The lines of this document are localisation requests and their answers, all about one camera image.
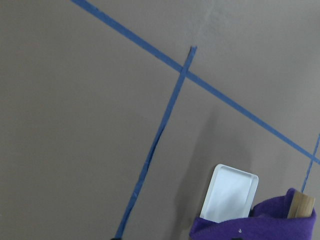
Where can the upper wooden rack rod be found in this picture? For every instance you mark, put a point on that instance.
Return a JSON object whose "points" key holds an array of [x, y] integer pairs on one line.
{"points": [[301, 206]]}

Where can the white towel rack base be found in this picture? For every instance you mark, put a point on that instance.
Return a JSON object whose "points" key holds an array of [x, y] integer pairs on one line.
{"points": [[230, 194]]}

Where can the purple microfibre towel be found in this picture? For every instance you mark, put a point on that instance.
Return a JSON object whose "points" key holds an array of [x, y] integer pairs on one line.
{"points": [[268, 220]]}

